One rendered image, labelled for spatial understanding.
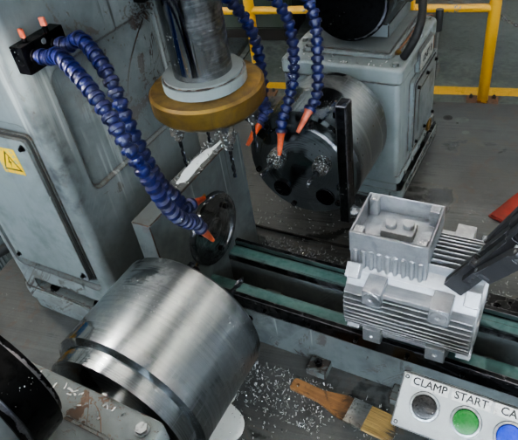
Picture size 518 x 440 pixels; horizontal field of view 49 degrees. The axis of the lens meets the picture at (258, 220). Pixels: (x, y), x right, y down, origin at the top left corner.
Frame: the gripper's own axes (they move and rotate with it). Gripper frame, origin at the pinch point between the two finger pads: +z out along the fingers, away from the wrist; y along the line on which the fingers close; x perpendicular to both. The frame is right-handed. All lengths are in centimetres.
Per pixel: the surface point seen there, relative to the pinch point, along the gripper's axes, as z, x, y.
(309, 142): 19.8, -30.3, -26.6
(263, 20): 183, -124, -290
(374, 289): 10.4, -8.4, 3.0
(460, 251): 2.6, -1.1, -5.9
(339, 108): 2.3, -28.4, -18.0
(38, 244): 44, -62, 12
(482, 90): 106, 21, -236
